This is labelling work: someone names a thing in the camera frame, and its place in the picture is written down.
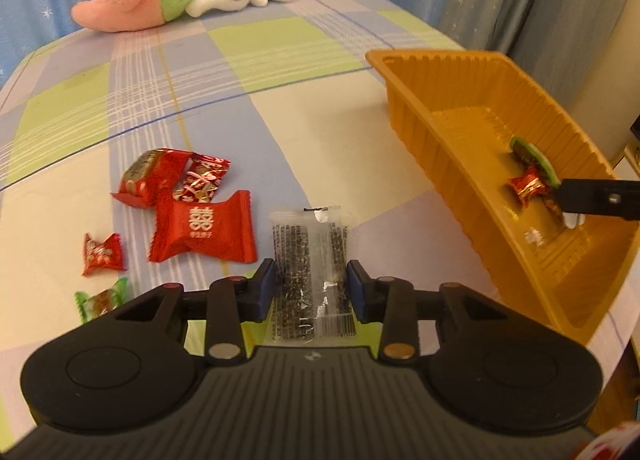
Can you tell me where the red foil candy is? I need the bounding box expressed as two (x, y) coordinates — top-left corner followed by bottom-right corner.
(508, 165), (550, 207)

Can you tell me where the red double-happiness candy pack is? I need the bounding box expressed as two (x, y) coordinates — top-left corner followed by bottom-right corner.
(148, 191), (257, 263)

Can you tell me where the black seaweed snack packet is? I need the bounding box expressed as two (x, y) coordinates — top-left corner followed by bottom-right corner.
(269, 206), (356, 346)

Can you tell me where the small red candy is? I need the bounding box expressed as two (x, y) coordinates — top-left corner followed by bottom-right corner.
(82, 234), (126, 276)

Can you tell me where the green candy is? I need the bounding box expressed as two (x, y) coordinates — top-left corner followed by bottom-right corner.
(74, 277), (128, 324)

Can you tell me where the red shiny candy pack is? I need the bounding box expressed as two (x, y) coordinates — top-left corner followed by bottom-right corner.
(112, 148), (192, 209)

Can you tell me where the silver foil snack pouch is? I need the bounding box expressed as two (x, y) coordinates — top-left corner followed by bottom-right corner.
(510, 136), (586, 229)

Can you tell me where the red patterned snack packet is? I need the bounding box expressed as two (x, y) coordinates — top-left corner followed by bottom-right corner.
(172, 153), (231, 203)

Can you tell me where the orange plastic tray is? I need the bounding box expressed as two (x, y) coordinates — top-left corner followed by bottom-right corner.
(367, 49), (639, 343)

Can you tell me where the plaid tablecloth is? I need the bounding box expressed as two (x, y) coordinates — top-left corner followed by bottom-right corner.
(0, 0), (632, 441)

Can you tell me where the grey lace curtain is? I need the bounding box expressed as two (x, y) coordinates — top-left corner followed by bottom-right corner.
(439, 0), (628, 106)

